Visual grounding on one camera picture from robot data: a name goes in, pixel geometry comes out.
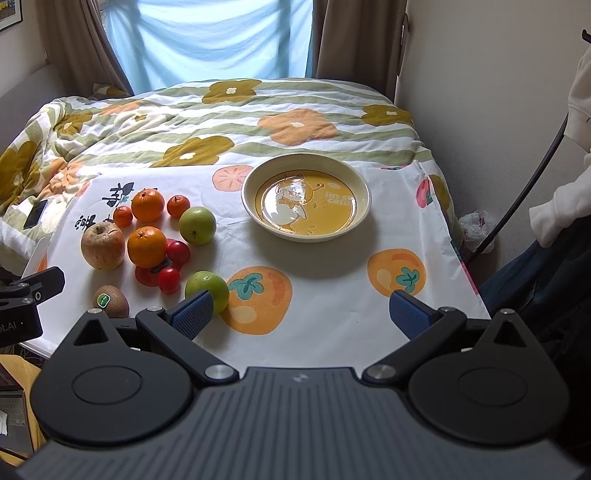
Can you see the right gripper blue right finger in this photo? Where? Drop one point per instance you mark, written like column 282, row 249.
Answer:
column 429, row 332

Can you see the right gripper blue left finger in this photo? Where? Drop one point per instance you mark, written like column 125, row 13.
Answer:
column 171, row 333

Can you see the red cherry tomato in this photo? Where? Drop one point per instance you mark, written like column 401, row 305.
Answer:
column 168, row 280
column 177, row 252

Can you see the green apple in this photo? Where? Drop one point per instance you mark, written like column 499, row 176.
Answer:
column 197, row 225
column 214, row 284

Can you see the brown kiwi with sticker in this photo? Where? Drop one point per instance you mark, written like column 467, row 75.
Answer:
column 112, row 301

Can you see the large orange front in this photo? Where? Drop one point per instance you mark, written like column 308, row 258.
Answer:
column 146, row 247

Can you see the large orange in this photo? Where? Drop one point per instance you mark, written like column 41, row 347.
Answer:
column 146, row 247
column 147, row 205

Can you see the wrinkled red-yellow apple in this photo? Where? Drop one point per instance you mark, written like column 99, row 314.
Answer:
column 103, row 246

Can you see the small mandarin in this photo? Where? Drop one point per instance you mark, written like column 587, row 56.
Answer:
column 122, row 216
column 177, row 205

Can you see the large orange back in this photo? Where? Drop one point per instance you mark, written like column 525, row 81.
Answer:
column 147, row 205

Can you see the white sleeved forearm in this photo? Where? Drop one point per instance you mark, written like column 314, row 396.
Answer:
column 570, row 201

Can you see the red cherry tomato hidden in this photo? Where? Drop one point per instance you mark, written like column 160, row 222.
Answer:
column 146, row 277

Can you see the white persimmon print cloth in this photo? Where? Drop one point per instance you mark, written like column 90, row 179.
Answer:
column 291, row 304

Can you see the black smartphone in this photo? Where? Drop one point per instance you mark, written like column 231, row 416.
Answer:
column 35, row 214

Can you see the white plastic bag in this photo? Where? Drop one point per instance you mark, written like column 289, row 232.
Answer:
column 476, row 227

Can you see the yellow duck ceramic bowl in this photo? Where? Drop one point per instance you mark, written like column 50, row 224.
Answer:
column 306, row 198

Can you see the floral striped quilt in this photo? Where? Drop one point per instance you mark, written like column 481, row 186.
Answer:
column 240, row 121

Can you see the floral pillow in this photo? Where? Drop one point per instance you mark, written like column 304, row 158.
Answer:
column 106, row 91

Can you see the light blue window sheet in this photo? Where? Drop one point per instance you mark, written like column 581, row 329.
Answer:
column 163, row 43

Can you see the brown curtain left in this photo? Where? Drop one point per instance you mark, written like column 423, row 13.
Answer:
column 75, row 42

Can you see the brown curtain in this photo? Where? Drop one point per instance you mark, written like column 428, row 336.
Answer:
column 75, row 42
column 361, row 41

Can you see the brown curtain right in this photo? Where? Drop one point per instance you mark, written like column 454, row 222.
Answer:
column 361, row 41

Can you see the framed wall picture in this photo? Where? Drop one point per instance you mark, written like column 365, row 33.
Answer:
column 10, row 13

